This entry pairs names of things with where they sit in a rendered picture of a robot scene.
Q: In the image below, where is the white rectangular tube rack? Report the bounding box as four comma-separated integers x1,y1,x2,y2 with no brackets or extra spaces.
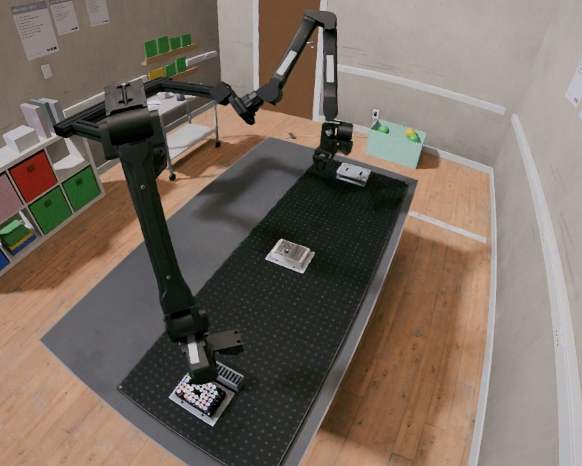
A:
271,239,310,268

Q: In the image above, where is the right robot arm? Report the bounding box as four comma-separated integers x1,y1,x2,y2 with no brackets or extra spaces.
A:
99,79,244,385

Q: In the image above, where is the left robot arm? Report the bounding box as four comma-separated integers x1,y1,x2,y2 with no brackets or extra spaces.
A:
235,10,353,156

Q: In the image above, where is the black vial rack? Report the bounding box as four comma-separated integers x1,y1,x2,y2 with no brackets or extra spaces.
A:
175,386,226,418

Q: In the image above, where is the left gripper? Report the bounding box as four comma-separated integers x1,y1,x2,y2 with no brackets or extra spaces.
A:
312,136,338,173

